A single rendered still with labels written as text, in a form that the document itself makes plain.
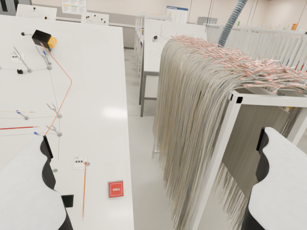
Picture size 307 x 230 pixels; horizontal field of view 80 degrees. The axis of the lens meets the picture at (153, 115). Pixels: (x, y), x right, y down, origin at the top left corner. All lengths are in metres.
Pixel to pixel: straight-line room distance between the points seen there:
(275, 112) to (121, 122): 0.73
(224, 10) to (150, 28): 9.27
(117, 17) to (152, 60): 8.24
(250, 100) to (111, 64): 0.59
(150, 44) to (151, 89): 0.80
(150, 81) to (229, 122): 2.60
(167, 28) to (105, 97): 3.03
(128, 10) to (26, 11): 5.31
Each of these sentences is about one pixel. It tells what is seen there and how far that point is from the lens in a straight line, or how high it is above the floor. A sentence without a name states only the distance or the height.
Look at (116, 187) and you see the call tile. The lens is 0.72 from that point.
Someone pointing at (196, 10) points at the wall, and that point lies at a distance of 12.03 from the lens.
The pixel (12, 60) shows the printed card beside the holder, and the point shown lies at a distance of 0.95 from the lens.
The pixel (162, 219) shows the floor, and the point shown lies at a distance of 1.98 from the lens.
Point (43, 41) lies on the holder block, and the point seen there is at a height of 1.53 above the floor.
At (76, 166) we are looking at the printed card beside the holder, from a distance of 0.76.
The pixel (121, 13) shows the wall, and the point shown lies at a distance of 11.42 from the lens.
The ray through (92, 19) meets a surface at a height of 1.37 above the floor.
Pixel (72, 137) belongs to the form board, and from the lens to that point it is 0.78.
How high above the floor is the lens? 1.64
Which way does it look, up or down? 27 degrees down
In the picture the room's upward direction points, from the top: 7 degrees clockwise
